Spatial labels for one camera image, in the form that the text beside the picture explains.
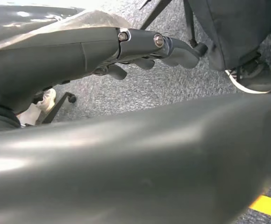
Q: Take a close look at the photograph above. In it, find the glossy grey robot body shell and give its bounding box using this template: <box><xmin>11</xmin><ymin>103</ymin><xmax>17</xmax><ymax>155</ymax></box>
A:
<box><xmin>0</xmin><ymin>4</ymin><xmax>85</xmax><ymax>48</ymax></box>

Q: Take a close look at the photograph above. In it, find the black castor leg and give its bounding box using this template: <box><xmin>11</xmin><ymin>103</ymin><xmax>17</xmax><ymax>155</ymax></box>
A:
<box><xmin>24</xmin><ymin>91</ymin><xmax>77</xmax><ymax>127</ymax></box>

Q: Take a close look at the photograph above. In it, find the white shoe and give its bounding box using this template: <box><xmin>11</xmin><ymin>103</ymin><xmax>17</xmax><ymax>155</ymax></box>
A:
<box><xmin>36</xmin><ymin>88</ymin><xmax>57</xmax><ymax>112</ymax></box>

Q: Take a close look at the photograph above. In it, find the yellow floor tape frame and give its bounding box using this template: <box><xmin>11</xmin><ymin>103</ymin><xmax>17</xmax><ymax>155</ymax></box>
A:
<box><xmin>248</xmin><ymin>194</ymin><xmax>271</xmax><ymax>221</ymax></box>

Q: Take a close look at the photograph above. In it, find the black office chair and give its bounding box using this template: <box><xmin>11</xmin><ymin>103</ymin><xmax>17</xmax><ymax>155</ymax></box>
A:
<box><xmin>139</xmin><ymin>0</ymin><xmax>208</xmax><ymax>57</ymax></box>

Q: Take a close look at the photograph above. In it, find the person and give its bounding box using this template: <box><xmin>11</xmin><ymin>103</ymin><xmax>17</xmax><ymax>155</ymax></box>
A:
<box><xmin>188</xmin><ymin>0</ymin><xmax>271</xmax><ymax>94</ymax></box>

